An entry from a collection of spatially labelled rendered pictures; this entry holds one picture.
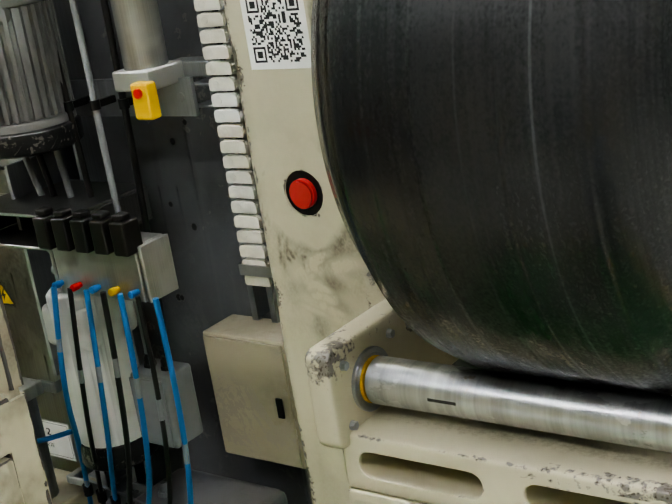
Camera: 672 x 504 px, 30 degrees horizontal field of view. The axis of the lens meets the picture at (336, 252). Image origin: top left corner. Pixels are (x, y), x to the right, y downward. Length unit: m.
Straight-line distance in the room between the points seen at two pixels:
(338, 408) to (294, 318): 0.17
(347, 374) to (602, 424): 0.24
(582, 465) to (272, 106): 0.44
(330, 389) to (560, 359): 0.24
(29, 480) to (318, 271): 0.37
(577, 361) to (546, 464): 0.13
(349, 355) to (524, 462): 0.19
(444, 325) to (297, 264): 0.30
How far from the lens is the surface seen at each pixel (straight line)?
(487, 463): 1.09
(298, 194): 1.21
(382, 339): 1.18
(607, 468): 1.05
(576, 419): 1.05
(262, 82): 1.21
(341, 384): 1.14
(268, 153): 1.23
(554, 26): 0.82
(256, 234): 1.29
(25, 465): 1.34
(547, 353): 0.97
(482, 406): 1.09
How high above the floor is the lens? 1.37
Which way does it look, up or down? 18 degrees down
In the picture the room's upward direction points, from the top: 9 degrees counter-clockwise
